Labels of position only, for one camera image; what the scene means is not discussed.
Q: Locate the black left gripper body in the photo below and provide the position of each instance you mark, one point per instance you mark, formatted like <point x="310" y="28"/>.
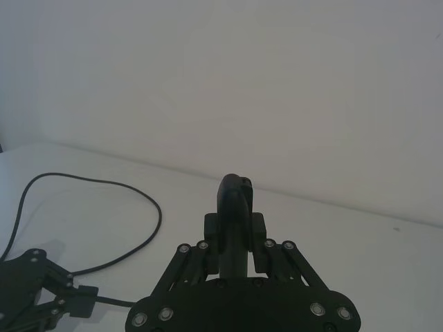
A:
<point x="19" y="290"/>

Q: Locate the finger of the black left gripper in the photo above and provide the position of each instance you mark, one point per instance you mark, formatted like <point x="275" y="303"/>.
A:
<point x="52" y="269"/>
<point x="81" y="308"/>

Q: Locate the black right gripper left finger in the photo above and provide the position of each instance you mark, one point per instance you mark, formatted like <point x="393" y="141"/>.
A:
<point x="212" y="242"/>

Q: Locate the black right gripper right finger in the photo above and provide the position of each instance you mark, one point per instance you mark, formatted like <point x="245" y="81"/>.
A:
<point x="259" y="242"/>

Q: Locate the white table cloth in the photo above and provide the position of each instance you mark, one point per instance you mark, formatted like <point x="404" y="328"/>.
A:
<point x="346" y="263"/>

